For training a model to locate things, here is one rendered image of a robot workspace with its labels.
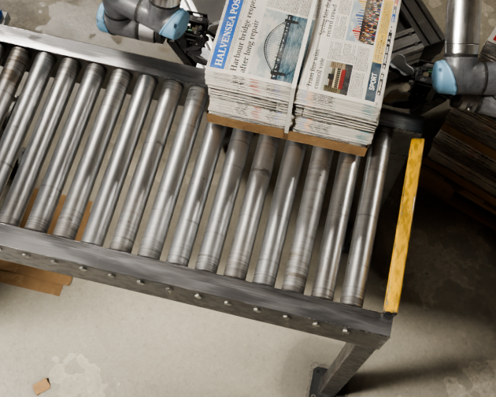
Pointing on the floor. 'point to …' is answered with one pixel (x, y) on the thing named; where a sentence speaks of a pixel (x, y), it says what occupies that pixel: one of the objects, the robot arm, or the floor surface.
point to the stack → (448, 157)
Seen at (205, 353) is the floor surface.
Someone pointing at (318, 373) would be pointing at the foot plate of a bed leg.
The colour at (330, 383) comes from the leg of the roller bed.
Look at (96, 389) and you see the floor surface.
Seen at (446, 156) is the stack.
